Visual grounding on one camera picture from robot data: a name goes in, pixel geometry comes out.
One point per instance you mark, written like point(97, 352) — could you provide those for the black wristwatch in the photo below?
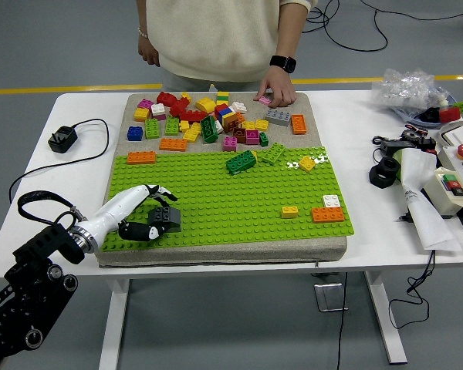
point(282, 62)

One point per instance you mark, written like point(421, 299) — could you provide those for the dark red square brick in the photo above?
point(239, 135)

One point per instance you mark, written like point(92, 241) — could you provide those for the blue square brick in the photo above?
point(135, 133)

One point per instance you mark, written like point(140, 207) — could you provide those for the small yellow brick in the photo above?
point(186, 96)
point(248, 125)
point(184, 126)
point(289, 212)

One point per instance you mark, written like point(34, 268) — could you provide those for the white table leg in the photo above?
point(113, 327)
point(386, 323)

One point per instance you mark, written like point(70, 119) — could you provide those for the yellow long brick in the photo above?
point(191, 134)

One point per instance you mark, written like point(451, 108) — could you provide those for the yellow square brick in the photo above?
point(141, 114)
point(261, 124)
point(307, 163)

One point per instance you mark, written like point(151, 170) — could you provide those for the lime and yellow brick stack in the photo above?
point(223, 97)

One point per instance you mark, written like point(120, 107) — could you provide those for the red long brick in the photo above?
point(193, 116)

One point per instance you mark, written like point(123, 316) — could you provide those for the orange long brick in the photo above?
point(142, 157)
point(328, 214)
point(173, 144)
point(298, 124)

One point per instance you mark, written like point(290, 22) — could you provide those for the person's right hand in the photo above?
point(148, 52)

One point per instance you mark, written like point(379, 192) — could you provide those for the pale blue bowl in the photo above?
point(411, 118)

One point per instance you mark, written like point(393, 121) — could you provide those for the magenta square brick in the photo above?
point(252, 136)

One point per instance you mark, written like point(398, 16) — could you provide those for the yellow arch brick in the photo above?
point(205, 105)

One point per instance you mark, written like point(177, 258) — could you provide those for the small black part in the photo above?
point(429, 115)

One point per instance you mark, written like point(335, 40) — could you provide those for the metal floor plate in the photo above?
point(328, 297)

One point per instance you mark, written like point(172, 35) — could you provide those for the green studded baseplate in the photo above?
point(224, 208)

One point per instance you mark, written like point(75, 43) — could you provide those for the black power adapter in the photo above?
point(398, 145)

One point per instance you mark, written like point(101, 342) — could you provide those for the small white switch box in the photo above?
point(438, 192)

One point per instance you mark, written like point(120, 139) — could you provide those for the black power plug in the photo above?
point(63, 140)

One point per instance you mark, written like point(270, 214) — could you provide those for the light grey long brick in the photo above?
point(278, 116)

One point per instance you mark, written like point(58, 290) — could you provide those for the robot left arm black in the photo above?
point(31, 262)

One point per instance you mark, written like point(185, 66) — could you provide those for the dark grey sloped brick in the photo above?
point(173, 219)
point(156, 216)

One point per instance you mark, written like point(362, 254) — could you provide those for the lime green long brick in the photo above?
point(274, 153)
point(151, 129)
point(171, 126)

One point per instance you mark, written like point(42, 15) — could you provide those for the large black nut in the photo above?
point(378, 178)

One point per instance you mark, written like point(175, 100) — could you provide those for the white flat device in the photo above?
point(461, 135)

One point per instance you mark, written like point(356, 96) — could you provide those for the grey-brown mat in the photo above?
point(312, 127)

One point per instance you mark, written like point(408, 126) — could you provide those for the control box with buttons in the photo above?
point(453, 158)

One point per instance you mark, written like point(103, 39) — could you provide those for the white and pink brick stack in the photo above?
point(158, 110)

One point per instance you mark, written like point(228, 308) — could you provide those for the small lime green brick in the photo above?
point(461, 106)

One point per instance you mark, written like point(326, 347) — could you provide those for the person's left forearm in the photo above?
point(291, 32)

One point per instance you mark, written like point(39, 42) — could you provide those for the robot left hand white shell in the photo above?
point(119, 204)

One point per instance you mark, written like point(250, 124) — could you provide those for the person's right forearm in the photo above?
point(140, 15)

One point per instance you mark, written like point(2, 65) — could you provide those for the clear plastic bag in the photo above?
point(405, 90)

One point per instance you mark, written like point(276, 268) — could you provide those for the white square brick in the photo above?
point(331, 201)

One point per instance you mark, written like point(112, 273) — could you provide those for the small white brick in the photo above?
point(218, 126)

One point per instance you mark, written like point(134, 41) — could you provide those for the dark green long brick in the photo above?
point(209, 130)
point(241, 162)

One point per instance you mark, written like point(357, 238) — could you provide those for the person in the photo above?
point(216, 34)

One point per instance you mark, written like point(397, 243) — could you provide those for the red sloped brick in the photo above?
point(165, 98)

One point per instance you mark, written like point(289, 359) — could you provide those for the person's left hand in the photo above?
point(279, 85)

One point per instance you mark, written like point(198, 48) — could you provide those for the white paper sheet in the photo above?
point(424, 216)

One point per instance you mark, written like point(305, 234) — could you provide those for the brown orange blue red tower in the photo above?
point(227, 115)

